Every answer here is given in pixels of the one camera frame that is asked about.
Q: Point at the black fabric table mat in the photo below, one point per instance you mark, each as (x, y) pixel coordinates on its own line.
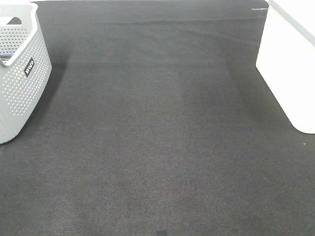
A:
(156, 122)

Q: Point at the white plastic bin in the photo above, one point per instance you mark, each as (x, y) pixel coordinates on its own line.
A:
(286, 59)

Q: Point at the grey perforated plastic basket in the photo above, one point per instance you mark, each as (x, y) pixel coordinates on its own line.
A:
(24, 76)

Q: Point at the blue item inside basket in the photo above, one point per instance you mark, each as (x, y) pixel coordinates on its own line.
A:
(6, 56)

